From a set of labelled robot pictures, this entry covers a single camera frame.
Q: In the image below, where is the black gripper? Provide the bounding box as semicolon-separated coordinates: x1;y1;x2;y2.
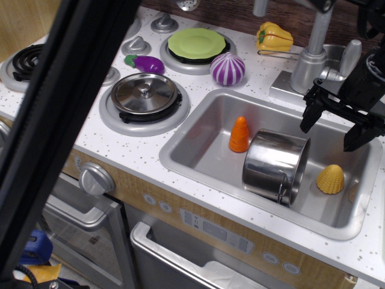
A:
300;78;384;152

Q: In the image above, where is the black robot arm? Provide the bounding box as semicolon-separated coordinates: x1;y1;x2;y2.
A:
300;41;384;152

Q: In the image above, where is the silver sink basin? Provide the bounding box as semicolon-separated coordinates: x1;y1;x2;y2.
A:
159;89;383;240

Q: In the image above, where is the stainless steel pot lid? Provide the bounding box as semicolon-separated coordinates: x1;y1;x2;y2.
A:
110;73;178;115

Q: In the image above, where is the yellow toy corn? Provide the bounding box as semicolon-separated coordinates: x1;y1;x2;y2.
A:
316;164;345;194

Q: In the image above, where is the silver toy faucet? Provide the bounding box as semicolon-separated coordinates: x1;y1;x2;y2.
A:
269;1;362;106

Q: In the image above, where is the orange toy carrot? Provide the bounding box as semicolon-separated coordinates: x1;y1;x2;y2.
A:
229;116;249;153

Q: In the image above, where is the yellow toy bell pepper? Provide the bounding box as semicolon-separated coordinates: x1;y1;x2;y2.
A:
256;22;294;53

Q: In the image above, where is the purple striped toy onion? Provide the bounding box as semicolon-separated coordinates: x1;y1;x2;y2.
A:
210;52;245;86

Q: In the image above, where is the back right stove burner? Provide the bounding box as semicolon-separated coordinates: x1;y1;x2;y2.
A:
159;33;236;75

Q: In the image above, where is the stove burner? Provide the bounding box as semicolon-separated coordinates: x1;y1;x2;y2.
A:
99;82;190;137
159;33;236;75
1;44;43;93

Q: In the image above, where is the green toy plate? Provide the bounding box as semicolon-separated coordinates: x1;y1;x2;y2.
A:
167;28;226;60

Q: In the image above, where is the silver strainer spoon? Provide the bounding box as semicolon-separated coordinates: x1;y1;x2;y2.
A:
176;0;201;12

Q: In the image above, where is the purple toy eggplant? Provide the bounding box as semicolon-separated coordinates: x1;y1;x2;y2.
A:
124;55;165;75

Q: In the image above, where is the silver stove knob back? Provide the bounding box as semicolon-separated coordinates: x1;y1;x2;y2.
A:
151;13;179;34

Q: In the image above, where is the silver stove knob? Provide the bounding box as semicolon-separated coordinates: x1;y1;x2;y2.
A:
121;36;152;56
151;13;179;34

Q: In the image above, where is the silver dishwasher door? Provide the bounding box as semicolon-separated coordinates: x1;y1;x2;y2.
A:
130;222;289;288

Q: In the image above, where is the front right stove burner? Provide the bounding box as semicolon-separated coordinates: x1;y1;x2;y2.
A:
99;82;190;137

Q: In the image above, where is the silver stove knob middle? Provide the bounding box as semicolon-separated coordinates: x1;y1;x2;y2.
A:
121;36;152;56

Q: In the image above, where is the silver oven knob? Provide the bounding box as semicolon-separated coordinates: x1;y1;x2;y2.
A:
79;162;116;196

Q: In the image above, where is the silver oven door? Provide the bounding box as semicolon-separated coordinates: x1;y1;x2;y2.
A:
37;173;138;288

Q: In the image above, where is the front left stove burner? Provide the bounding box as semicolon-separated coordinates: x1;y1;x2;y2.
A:
1;44;43;93

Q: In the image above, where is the blue clamp tool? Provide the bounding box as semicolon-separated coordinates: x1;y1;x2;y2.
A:
19;229;53;265

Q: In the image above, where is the yellow cloth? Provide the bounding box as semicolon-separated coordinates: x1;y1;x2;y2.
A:
13;263;61;284

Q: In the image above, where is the silver wire handle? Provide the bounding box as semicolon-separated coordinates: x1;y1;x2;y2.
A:
257;49;300;60

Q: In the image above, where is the black foreground frame bar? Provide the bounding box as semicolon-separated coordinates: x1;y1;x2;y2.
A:
1;1;140;288

